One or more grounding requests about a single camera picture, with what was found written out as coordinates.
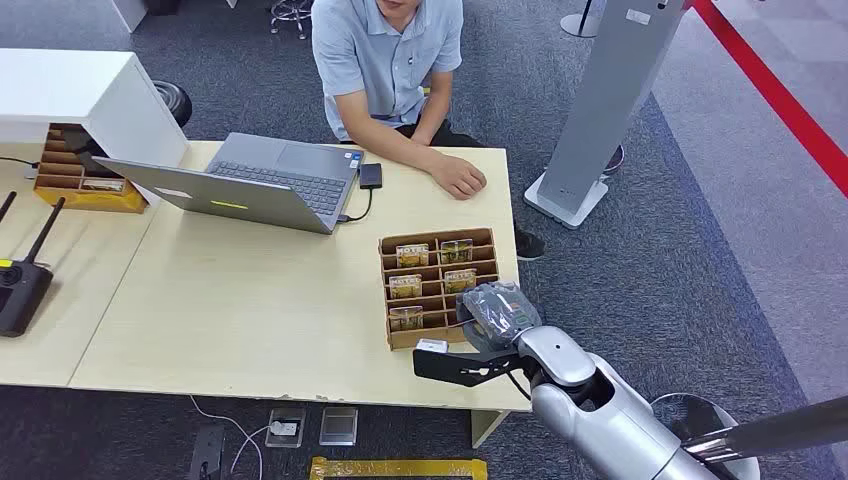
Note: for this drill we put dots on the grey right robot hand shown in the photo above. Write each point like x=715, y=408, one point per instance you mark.
x=497, y=318

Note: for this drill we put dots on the person's right hand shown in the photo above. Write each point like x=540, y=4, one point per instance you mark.
x=460, y=179

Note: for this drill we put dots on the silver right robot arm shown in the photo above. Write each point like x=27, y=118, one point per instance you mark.
x=609, y=417

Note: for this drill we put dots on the person's left forearm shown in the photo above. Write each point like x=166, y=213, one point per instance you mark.
x=436, y=109

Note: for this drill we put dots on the person's right forearm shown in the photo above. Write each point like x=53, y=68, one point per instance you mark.
x=381, y=136

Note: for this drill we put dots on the hotel key card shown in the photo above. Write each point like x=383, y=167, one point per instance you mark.
x=102, y=186
x=406, y=318
x=412, y=256
x=405, y=287
x=460, y=281
x=456, y=251

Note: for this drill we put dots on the cardboard card holder rack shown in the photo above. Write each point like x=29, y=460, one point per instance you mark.
x=60, y=179
x=430, y=301

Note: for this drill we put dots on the person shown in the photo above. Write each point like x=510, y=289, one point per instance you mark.
x=387, y=53

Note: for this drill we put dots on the black shoe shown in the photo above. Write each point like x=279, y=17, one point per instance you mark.
x=530, y=245
x=614, y=159

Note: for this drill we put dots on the black external drive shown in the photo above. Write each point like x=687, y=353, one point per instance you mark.
x=370, y=175

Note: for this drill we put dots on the beige table leg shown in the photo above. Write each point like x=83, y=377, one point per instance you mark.
x=485, y=427

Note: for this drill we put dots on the grey kiosk stand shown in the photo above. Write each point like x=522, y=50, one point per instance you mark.
x=603, y=112

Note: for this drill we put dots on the yellow floor tape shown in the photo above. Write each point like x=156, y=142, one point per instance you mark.
x=397, y=469

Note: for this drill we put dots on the grey open laptop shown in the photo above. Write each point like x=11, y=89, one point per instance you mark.
x=278, y=179

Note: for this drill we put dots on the round stanchion base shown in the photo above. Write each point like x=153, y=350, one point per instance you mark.
x=580, y=25
x=696, y=414

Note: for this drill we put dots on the chrome stool base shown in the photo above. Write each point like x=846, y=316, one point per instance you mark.
x=291, y=13

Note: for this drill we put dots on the white power plug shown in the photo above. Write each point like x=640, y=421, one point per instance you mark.
x=284, y=428

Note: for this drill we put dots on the steel floor socket with plug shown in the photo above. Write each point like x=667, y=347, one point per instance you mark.
x=285, y=440

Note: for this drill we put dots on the black round wheel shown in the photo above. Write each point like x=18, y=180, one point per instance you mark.
x=175, y=102

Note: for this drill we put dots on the chrome stanchion pole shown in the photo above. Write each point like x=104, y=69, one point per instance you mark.
x=775, y=430

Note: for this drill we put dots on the black floor box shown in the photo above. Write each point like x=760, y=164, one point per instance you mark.
x=207, y=454

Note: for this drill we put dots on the red barrier belt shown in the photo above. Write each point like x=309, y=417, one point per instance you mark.
x=775, y=93

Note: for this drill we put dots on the white cabinet box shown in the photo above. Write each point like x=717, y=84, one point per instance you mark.
x=86, y=93

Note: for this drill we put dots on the black router with antennas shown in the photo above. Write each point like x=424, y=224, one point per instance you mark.
x=20, y=295

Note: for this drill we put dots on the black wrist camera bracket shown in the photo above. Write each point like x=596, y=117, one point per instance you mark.
x=457, y=368

